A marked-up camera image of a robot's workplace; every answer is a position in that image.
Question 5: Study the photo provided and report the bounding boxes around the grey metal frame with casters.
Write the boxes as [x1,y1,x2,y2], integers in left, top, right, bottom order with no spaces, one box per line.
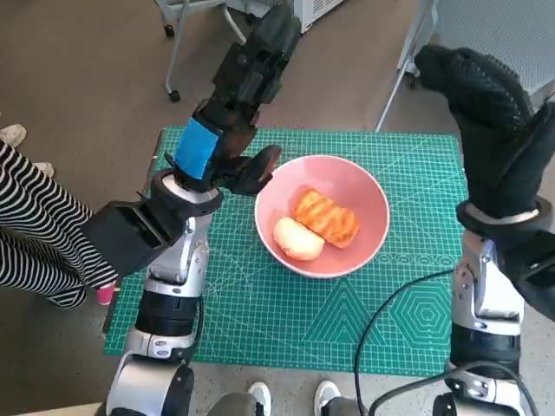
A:
[153,0,261,104]

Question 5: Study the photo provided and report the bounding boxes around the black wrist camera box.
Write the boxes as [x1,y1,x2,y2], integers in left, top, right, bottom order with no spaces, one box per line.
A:
[502,229,555,324]
[84,198,173,278]

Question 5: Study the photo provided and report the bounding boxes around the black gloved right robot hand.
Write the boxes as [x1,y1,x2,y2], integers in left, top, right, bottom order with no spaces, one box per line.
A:
[414,43,555,220]

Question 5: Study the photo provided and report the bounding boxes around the beige box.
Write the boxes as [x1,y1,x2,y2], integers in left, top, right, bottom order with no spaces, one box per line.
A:
[0,401,108,416]

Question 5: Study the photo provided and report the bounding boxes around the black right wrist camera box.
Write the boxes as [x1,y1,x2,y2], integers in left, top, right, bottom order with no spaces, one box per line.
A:
[502,229,555,324]

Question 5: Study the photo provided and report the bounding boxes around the small pink object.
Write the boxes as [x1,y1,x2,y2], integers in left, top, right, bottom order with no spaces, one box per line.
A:
[95,281,118,307]

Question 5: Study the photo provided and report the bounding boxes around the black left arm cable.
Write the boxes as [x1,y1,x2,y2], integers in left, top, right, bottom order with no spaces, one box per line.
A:
[190,294,205,361]

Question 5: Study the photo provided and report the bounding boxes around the grey mesh chair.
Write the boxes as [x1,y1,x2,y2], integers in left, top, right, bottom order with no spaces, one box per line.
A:
[375,0,555,133]

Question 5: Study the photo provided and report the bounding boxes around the pink bowl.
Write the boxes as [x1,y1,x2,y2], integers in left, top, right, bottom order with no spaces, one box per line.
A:
[254,154,390,279]

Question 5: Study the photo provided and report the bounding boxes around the green cutting mat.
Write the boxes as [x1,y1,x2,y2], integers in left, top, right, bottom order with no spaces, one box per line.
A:
[102,125,467,377]

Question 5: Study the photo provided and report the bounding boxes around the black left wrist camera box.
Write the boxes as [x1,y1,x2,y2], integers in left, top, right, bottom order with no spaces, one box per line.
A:
[84,198,173,278]

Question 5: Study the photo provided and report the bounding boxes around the person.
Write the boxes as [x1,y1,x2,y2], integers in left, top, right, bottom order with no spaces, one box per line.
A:
[0,138,119,309]

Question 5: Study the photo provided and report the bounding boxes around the white cabinet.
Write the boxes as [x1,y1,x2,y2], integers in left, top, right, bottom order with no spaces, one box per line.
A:
[242,0,348,35]

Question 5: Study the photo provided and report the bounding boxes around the long striped toy bread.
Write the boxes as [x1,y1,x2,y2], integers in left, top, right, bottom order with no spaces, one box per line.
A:
[293,185,362,250]

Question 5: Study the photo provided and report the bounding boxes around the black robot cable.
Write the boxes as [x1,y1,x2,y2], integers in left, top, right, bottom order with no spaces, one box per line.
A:
[354,269,454,416]
[368,361,528,416]

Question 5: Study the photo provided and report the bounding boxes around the round toy bread bun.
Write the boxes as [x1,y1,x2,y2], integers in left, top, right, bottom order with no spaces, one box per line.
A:
[272,216,325,262]

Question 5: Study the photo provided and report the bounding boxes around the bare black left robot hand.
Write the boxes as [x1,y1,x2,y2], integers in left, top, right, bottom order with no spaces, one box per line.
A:
[164,0,303,205]

